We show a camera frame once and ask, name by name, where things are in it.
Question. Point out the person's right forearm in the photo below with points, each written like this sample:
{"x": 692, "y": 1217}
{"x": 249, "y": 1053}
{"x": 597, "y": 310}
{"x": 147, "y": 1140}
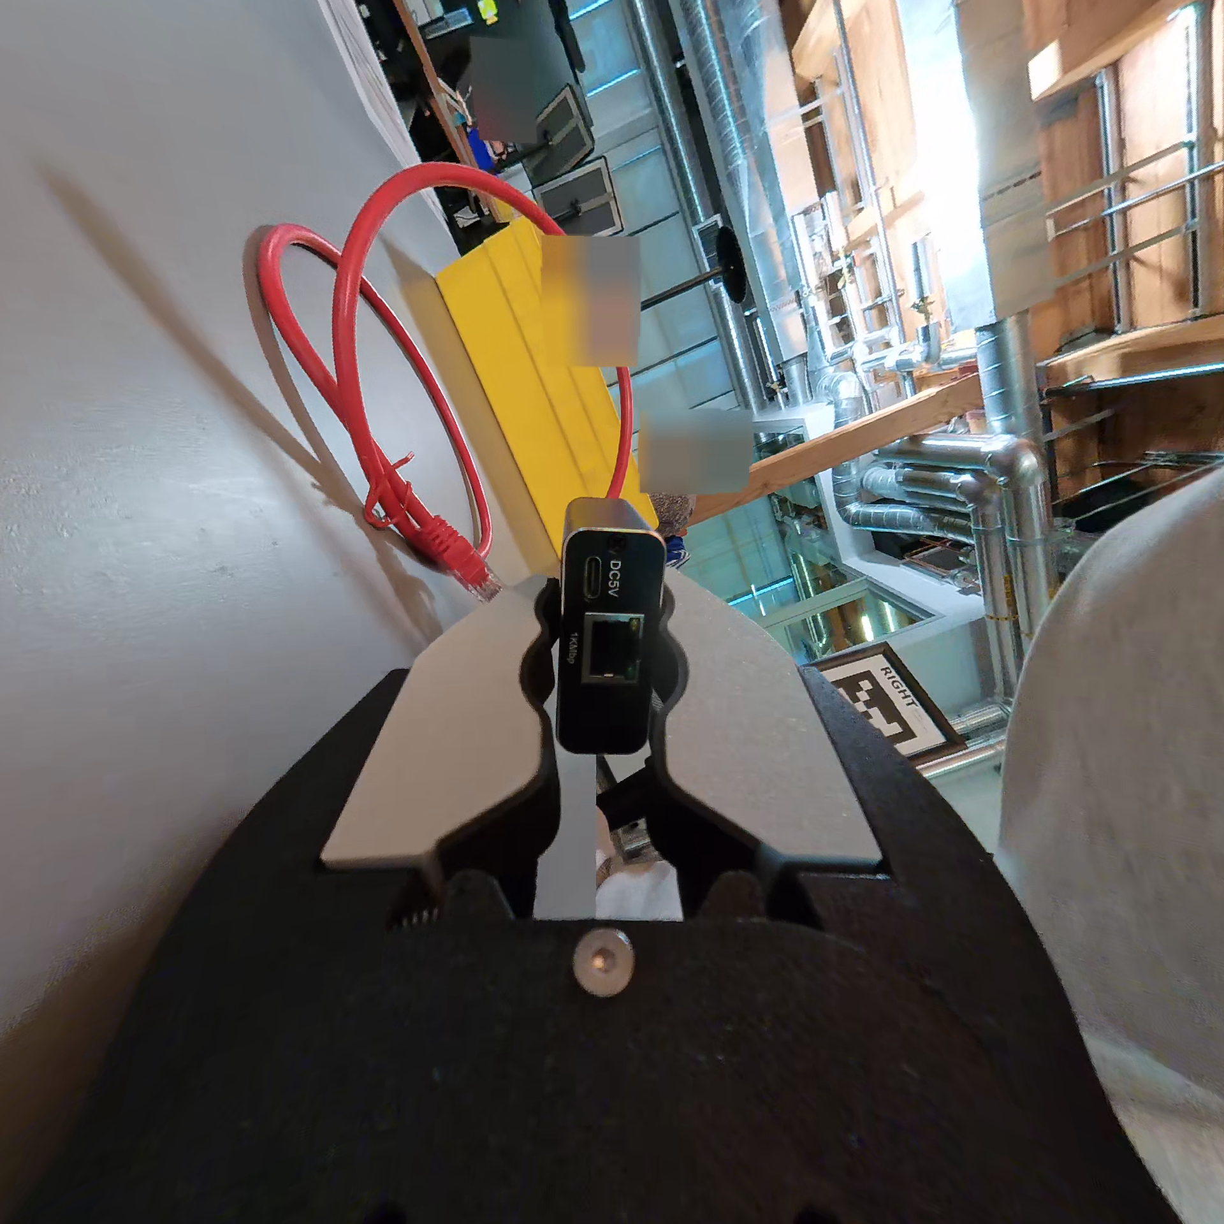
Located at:
{"x": 1109, "y": 765}

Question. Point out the black ethernet adapter box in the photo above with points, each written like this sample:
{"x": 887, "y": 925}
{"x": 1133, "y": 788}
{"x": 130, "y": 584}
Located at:
{"x": 607, "y": 688}

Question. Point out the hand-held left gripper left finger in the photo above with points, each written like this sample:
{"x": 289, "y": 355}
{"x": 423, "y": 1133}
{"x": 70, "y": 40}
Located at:
{"x": 449, "y": 754}

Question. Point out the framed marker sign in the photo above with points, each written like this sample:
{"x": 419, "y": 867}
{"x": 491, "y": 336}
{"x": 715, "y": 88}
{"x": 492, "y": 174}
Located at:
{"x": 889, "y": 702}

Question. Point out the spiral silver duct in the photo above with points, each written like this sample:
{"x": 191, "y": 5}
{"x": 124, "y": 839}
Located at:
{"x": 717, "y": 142}

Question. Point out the silver ventilation pipes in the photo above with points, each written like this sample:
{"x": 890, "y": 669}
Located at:
{"x": 994, "y": 497}

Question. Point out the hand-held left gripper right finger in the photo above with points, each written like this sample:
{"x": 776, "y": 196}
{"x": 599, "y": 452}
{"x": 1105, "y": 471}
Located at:
{"x": 755, "y": 754}

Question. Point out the black round fan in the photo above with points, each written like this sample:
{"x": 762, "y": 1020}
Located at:
{"x": 732, "y": 262}

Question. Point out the wooden beam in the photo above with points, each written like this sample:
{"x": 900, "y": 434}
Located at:
{"x": 861, "y": 440}

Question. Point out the yellow storage bin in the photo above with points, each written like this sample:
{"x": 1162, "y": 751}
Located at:
{"x": 516, "y": 363}

